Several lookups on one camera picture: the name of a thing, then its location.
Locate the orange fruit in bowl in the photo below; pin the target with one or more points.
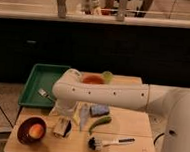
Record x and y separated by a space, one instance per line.
36 131

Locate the green plastic tray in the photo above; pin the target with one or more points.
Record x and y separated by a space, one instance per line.
42 76

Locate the white eraser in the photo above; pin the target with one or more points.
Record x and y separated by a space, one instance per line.
60 127

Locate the green plastic cup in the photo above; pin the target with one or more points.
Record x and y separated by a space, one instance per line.
107 76

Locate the dark red bowl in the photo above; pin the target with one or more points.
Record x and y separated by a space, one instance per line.
22 133

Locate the silver metal fork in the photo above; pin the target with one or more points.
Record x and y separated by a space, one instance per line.
44 93

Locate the orange bowl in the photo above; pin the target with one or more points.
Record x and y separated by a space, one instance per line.
92 79

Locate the grey fish-shaped knife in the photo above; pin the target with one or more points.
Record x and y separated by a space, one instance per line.
84 115

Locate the blue sponge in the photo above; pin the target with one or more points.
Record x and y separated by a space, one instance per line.
99 110

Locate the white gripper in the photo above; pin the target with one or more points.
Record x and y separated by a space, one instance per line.
64 108

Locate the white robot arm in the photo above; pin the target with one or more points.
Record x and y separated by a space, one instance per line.
170 101

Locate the black dish brush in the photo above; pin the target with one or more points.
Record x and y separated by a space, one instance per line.
97 144

